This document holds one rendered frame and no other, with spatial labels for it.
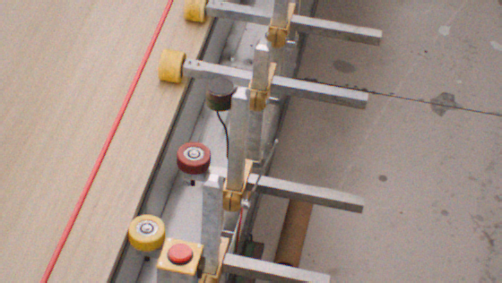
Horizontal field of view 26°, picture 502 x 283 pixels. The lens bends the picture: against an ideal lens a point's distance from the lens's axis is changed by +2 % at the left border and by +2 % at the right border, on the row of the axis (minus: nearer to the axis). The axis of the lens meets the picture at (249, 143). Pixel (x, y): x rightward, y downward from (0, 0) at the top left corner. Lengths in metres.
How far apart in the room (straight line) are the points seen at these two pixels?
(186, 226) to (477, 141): 1.54
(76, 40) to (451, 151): 1.61
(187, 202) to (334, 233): 0.90
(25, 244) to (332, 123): 1.83
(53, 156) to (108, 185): 0.16
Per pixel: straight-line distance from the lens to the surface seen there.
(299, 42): 3.22
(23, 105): 2.72
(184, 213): 2.83
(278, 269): 2.42
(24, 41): 2.90
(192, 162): 2.55
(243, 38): 3.34
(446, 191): 3.84
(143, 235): 2.41
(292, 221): 3.54
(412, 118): 4.07
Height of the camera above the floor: 2.75
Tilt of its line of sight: 45 degrees down
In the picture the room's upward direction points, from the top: 5 degrees clockwise
